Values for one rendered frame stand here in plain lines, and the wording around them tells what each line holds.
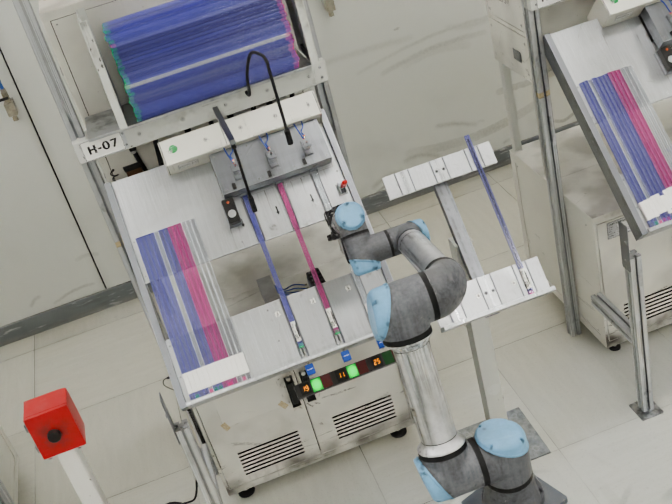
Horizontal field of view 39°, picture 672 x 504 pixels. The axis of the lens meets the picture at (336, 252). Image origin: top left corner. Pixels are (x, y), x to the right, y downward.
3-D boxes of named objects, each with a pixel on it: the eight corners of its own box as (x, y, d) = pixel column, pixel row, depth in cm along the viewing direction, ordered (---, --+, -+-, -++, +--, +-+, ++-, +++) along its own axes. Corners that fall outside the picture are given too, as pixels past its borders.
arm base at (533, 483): (557, 497, 230) (553, 468, 225) (513, 534, 224) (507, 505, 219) (513, 467, 241) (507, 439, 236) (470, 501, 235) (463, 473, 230)
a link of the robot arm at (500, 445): (541, 478, 223) (534, 436, 216) (488, 498, 222) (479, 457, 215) (520, 446, 233) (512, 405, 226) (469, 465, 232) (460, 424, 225)
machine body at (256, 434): (419, 436, 338) (383, 296, 306) (234, 509, 330) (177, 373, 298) (365, 340, 393) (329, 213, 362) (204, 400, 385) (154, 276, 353)
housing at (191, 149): (321, 130, 296) (322, 112, 283) (172, 182, 290) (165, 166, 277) (312, 108, 298) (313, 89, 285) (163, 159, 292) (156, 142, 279)
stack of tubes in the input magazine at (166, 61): (302, 67, 279) (278, -22, 265) (136, 123, 272) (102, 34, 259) (292, 55, 289) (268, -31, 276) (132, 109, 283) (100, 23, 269)
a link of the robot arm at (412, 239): (478, 264, 208) (416, 206, 253) (432, 281, 207) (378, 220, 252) (490, 310, 212) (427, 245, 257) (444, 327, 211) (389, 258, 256)
